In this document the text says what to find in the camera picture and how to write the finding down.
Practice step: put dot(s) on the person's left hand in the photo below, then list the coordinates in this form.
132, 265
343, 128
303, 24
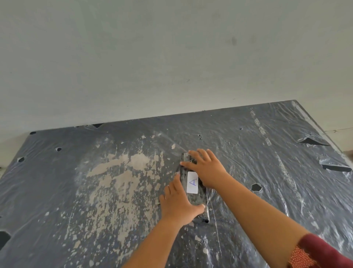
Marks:
178, 205

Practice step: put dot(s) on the person's right hand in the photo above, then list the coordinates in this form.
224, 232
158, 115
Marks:
211, 171

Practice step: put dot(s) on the person's right middle finger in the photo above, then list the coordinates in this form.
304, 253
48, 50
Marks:
203, 154

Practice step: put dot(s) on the person's left thumb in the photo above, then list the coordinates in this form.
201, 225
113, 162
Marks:
198, 211

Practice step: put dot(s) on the person's left middle finger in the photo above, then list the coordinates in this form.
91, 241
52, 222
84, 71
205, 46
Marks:
172, 188

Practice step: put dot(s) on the person's left little finger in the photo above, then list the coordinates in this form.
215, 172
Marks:
162, 201

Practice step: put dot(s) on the person's right thumb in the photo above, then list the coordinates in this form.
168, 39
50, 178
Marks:
189, 165

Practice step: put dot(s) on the black slab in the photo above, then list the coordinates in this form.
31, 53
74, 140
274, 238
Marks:
199, 197

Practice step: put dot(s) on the person's left forearm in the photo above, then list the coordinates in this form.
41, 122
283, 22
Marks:
157, 245

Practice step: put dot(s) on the person's right forearm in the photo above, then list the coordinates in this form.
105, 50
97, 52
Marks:
256, 221

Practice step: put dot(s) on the white paper label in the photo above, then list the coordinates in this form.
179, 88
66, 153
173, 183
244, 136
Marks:
192, 182

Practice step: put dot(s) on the clear plastic table cover sheet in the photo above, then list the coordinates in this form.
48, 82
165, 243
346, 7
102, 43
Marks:
96, 193

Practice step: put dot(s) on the red patterned sleeve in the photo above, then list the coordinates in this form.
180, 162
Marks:
320, 254

